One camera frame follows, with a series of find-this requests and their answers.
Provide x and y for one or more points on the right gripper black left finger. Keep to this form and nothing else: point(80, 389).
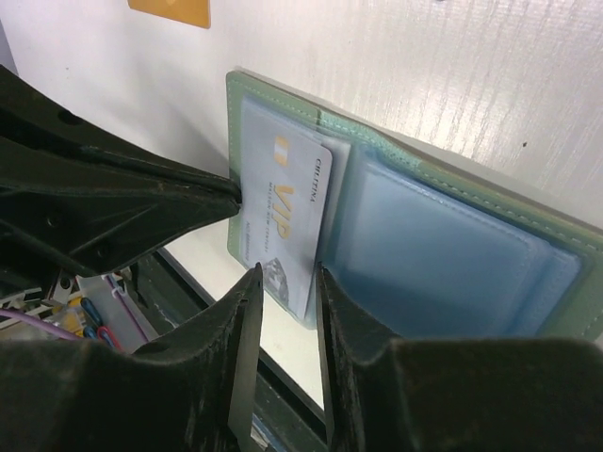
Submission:
point(83, 395)

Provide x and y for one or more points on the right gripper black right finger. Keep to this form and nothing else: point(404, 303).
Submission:
point(383, 392)

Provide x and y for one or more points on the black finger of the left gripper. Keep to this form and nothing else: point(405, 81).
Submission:
point(76, 197)

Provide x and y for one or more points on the sage green card holder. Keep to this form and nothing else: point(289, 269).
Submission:
point(427, 248)

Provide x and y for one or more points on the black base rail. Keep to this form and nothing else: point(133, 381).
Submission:
point(238, 384)

